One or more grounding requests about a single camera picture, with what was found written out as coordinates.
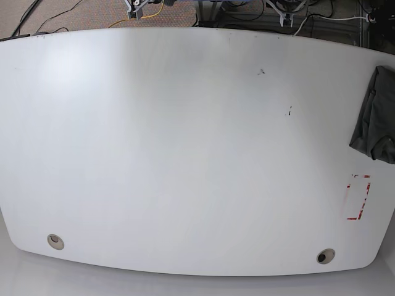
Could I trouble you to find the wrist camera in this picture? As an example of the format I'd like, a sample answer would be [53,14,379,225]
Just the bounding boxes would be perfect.
[127,7,143,20]
[280,14,294,28]

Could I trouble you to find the yellow cable on floor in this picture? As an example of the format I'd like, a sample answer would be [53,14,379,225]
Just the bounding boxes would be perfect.
[108,0,164,29]

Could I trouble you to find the table cable grommet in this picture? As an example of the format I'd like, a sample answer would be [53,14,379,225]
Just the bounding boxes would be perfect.
[47,234,65,250]
[317,249,336,265]

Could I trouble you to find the right table cable grommet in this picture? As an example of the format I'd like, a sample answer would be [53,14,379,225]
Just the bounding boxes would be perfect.
[317,249,336,265]

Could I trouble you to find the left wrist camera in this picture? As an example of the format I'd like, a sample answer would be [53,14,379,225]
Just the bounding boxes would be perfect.
[280,14,294,28]

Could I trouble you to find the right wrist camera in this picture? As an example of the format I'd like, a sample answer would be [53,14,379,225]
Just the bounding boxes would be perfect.
[127,7,143,20]

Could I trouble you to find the dark grey t-shirt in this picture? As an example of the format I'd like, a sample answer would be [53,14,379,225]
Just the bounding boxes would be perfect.
[349,66,394,164]

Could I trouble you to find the left table cable grommet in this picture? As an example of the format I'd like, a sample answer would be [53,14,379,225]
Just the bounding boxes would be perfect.
[47,234,65,250]

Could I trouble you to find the black cable on floor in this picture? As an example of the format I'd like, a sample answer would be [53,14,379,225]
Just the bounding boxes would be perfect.
[11,0,84,36]

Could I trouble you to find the red tape rectangle marking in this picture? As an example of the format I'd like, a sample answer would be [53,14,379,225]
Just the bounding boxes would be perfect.
[343,175,371,221]

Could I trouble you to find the white cable on floor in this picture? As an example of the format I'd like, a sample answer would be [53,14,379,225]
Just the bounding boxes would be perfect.
[293,14,370,36]

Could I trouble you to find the aluminium frame stand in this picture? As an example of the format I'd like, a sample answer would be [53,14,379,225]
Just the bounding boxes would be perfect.
[194,1,370,49]

